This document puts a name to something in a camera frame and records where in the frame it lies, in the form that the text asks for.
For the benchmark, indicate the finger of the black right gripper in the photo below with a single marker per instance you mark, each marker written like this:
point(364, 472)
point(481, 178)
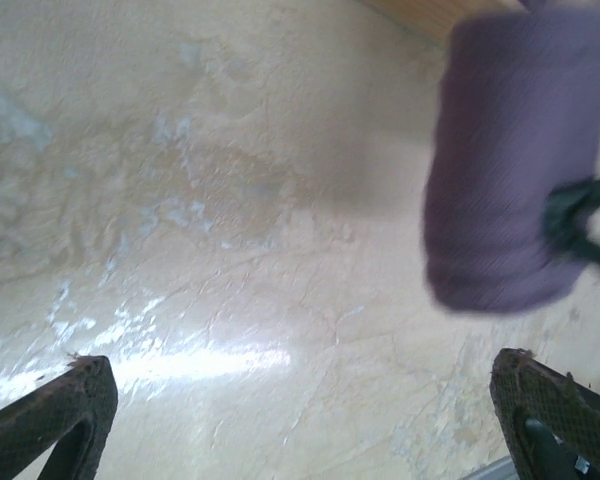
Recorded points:
point(550, 217)

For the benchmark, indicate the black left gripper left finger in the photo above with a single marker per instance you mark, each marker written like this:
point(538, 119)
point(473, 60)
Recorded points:
point(45, 430)

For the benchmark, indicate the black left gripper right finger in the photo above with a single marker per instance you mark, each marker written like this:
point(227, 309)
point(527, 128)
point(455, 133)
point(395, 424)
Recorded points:
point(555, 425)

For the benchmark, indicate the purple sock with beige toe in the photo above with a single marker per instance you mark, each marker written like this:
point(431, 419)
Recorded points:
point(495, 175)

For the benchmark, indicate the wooden divided tray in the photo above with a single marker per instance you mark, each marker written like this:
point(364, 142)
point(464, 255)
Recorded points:
point(420, 15)

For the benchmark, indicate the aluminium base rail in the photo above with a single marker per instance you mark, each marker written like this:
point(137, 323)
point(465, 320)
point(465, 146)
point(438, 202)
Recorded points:
point(490, 472)

